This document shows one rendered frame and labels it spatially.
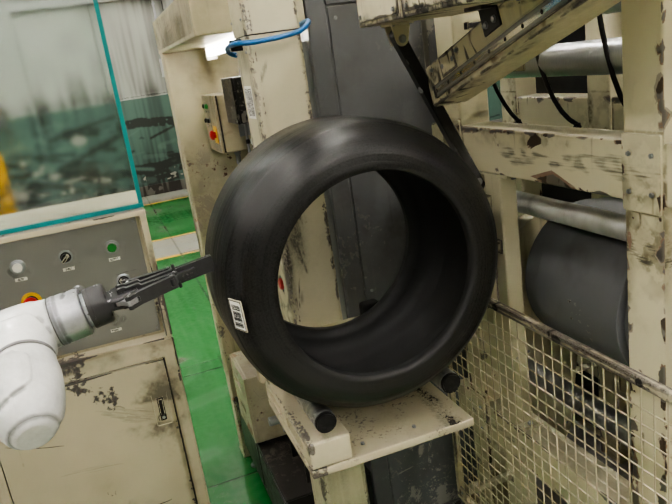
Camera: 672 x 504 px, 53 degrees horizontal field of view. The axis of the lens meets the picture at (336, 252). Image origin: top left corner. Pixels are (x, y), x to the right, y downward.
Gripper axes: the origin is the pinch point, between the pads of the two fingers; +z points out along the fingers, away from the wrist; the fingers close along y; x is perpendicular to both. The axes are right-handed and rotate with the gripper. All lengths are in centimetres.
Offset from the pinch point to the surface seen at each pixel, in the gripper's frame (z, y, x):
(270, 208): 15.0, -11.5, -8.6
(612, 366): 60, -36, 34
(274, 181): 17.5, -9.6, -12.4
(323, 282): 29.4, 27.8, 23.0
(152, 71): 93, 918, -37
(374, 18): 55, 17, -33
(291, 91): 36, 28, -23
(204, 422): -12, 177, 124
